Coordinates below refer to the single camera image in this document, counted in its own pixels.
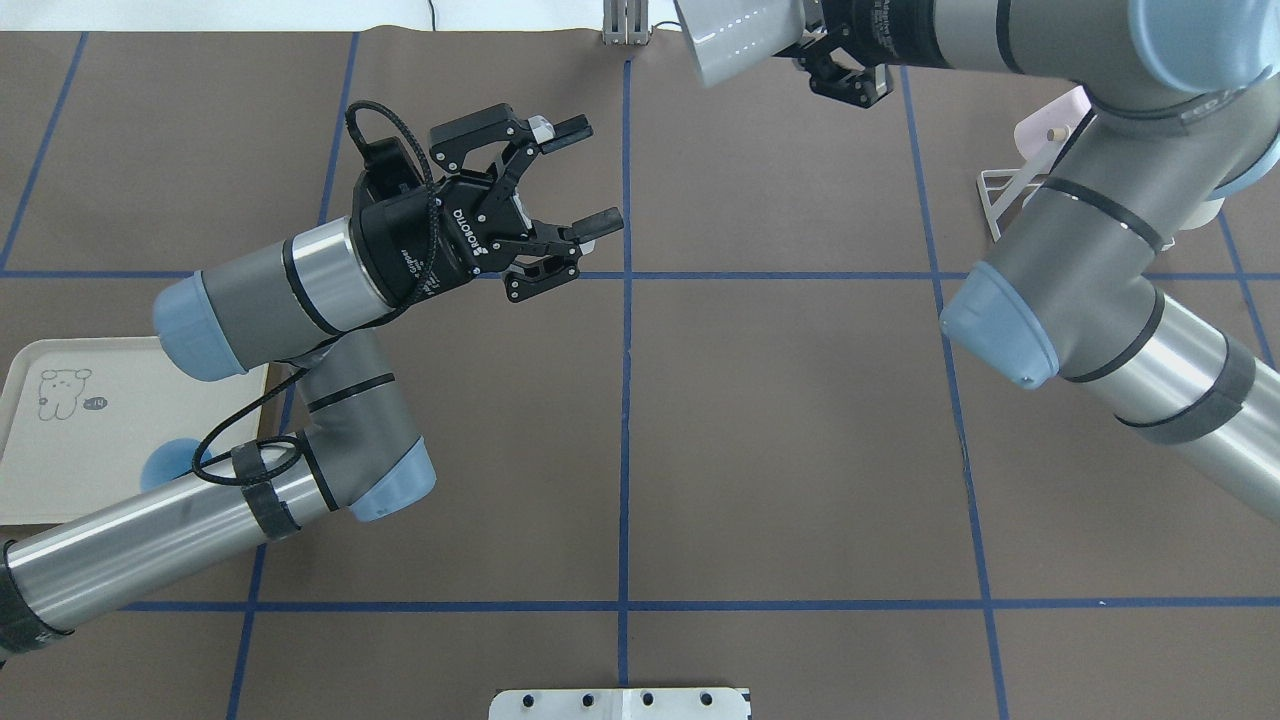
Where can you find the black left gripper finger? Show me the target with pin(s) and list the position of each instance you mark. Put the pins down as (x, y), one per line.
(522, 140)
(548, 255)

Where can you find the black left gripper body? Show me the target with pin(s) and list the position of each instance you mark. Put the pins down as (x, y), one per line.
(402, 245)

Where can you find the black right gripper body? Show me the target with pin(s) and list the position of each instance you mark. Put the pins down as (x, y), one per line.
(893, 28)

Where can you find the blue cup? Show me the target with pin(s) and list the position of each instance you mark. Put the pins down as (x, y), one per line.
(168, 462)

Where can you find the grey cup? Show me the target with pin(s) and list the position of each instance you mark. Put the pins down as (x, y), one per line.
(728, 37)

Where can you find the pink cup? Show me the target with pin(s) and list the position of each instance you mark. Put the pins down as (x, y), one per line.
(1058, 119)

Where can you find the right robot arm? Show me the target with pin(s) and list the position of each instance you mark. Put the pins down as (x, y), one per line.
(1183, 112)

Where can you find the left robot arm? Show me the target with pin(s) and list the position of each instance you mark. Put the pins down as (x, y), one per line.
(263, 399)

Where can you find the cream plastic tray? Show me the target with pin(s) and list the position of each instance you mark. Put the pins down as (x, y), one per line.
(81, 416)

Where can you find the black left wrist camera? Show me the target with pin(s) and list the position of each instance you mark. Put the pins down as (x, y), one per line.
(389, 170)

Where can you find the white wire cup rack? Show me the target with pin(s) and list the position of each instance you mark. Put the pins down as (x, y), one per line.
(999, 190)

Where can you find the aluminium frame post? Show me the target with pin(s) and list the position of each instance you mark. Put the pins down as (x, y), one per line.
(626, 22)

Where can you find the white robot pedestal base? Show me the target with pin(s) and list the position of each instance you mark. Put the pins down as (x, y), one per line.
(623, 703)

